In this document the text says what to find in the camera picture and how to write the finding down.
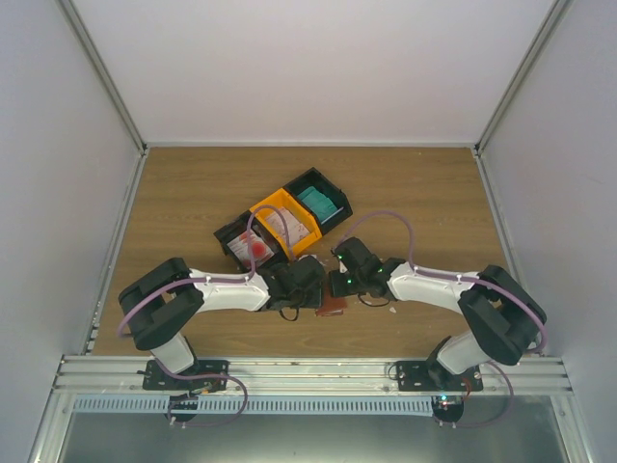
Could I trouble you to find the brown leather card holder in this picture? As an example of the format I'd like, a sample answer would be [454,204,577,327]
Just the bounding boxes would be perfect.
[315,293,347,317]

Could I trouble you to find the black bin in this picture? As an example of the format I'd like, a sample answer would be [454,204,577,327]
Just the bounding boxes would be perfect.
[283,167,353,235]
[214,210,288,272]

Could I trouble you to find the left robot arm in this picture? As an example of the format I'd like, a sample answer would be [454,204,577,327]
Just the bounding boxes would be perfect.
[117,256,325,390]

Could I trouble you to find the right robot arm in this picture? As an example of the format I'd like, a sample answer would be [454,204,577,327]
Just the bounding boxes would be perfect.
[329,237,547,391]

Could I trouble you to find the red white cards stack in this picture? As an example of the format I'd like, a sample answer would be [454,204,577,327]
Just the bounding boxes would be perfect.
[228,231,274,269]

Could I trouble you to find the white pink cards stack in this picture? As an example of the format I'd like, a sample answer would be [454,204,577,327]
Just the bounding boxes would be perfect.
[265,207,310,248]

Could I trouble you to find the green cards stack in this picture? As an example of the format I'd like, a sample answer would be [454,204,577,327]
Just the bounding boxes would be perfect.
[298,186,338,223]

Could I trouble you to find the orange bin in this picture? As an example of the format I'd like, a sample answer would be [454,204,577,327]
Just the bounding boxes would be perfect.
[250,188,322,258]

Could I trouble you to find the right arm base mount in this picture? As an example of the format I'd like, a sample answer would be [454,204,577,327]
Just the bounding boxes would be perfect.
[386,360,484,393]

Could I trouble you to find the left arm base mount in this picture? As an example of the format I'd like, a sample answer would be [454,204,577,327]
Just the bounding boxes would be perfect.
[137,359,229,393]

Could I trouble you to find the grey slotted cable duct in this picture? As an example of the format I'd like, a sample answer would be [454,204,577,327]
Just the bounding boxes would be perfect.
[73,395,433,417]

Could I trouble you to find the aluminium rail frame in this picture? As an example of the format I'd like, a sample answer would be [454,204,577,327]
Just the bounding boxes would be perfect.
[29,355,595,462]

